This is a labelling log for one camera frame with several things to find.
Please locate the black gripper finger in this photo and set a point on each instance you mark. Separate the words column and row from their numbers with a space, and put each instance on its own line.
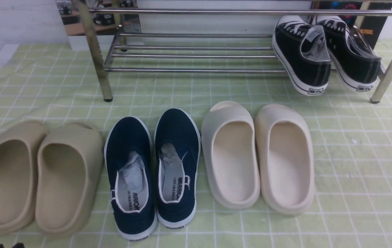
column 19, row 245

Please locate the navy left slip-on shoe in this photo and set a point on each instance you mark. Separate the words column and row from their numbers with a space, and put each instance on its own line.
column 128, row 157

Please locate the photo poster board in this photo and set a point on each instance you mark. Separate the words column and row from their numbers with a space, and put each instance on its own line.
column 105, row 24

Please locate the tan right foam slide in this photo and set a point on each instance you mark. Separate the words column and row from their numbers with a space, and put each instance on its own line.
column 70, row 161

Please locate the green checkered tablecloth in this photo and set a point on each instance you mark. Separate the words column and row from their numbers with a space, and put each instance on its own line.
column 352, row 142

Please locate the black canvas sneaker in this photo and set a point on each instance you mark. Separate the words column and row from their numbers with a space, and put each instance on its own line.
column 302, row 50
column 357, row 67

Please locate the tan foam slide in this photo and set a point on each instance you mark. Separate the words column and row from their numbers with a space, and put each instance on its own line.
column 19, row 147
column 70, row 161

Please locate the cream right foam slide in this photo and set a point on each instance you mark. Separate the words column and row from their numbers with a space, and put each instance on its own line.
column 286, row 161

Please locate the navy slip-on shoe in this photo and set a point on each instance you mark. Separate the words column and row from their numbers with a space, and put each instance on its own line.
column 128, row 157
column 177, row 149

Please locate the cream left foam slide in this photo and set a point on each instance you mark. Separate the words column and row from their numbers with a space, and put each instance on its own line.
column 228, row 142

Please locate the metal shoe rack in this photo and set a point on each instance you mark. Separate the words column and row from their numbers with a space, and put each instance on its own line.
column 202, row 32

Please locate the tan left foam slide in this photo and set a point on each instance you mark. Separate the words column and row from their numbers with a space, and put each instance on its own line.
column 19, row 147

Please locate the dark printed poster board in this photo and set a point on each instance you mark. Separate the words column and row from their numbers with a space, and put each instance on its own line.
column 365, row 34

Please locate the navy right slip-on shoe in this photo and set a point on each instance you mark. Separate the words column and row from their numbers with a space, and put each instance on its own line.
column 177, row 149

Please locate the cream foam slide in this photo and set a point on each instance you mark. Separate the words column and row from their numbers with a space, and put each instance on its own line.
column 286, row 161
column 228, row 142

